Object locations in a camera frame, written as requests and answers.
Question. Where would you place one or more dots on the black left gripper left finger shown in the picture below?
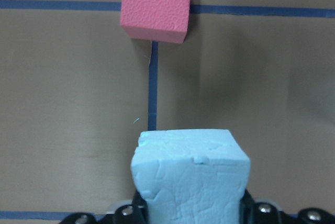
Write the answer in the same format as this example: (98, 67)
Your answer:
(133, 211)

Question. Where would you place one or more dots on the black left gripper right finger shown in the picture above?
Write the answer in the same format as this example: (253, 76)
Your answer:
(253, 211)

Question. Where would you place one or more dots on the light blue block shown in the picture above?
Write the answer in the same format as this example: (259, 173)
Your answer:
(191, 175)

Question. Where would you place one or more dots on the pink block left front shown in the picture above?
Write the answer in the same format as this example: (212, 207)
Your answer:
(155, 20)

